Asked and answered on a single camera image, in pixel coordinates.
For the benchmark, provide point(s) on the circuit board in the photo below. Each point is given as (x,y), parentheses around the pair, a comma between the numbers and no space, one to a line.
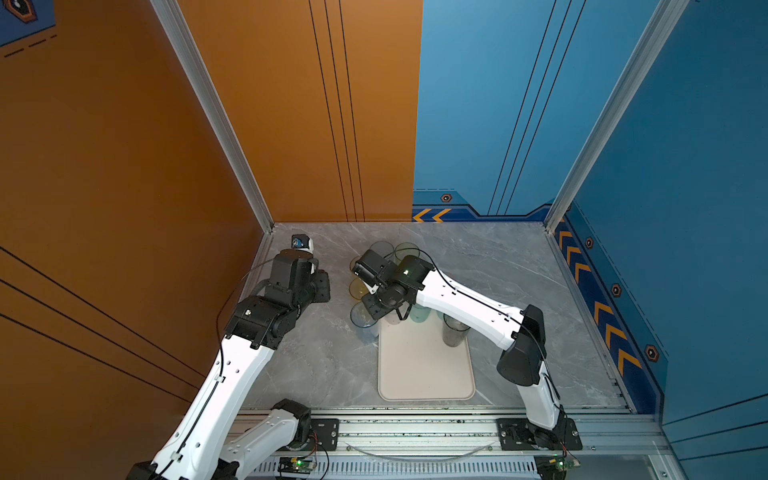
(296,467)
(555,468)

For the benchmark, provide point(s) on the tall blue glass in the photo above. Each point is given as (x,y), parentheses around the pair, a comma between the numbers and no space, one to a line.
(383,248)
(366,328)

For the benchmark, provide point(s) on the tall yellow glass front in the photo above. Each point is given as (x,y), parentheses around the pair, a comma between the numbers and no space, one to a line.
(358,289)

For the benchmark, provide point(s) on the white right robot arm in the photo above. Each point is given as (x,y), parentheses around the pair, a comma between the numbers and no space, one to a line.
(518,332)

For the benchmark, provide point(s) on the cream plastic tray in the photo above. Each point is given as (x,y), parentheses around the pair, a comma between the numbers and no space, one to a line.
(415,365)

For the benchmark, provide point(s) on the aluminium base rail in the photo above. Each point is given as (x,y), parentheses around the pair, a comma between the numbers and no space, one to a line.
(431,435)

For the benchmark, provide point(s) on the teal glass front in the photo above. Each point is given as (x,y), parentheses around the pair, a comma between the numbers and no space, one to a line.
(419,313)

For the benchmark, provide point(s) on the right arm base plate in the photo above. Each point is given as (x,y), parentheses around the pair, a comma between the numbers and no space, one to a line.
(517,434)

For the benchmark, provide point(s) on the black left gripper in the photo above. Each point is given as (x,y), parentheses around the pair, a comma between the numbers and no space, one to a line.
(320,280)

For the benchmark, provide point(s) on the tall dark grey glass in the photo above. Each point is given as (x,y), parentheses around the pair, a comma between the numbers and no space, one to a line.
(454,331)

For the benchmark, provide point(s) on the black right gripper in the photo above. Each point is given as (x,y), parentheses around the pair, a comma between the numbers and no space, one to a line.
(376,313)

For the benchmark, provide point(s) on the tall blue glass rear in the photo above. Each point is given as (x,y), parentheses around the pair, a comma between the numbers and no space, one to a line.
(383,248)

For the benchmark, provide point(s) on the tall blue glass front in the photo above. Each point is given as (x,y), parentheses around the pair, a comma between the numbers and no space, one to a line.
(366,328)

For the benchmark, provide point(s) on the right circuit board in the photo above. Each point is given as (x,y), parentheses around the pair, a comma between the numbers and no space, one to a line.
(555,468)

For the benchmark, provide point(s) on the aluminium corner post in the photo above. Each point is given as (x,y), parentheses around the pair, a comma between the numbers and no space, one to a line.
(652,40)
(176,29)

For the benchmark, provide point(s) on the aluminium corner post left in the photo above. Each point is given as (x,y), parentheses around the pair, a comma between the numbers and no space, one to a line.
(176,29)

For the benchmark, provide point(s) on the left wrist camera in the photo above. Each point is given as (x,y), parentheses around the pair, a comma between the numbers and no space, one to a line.
(302,242)

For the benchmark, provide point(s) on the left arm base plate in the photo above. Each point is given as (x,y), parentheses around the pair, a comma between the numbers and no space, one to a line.
(314,434)

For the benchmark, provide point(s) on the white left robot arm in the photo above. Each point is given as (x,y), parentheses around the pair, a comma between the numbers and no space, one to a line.
(198,448)

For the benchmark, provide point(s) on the left circuit board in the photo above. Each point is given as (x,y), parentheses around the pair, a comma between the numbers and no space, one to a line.
(296,467)

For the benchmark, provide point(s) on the aluminium corner post right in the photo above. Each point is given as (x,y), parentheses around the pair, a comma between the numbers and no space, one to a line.
(652,40)

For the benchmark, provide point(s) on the tall green glass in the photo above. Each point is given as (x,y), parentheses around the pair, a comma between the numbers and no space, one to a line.
(405,249)

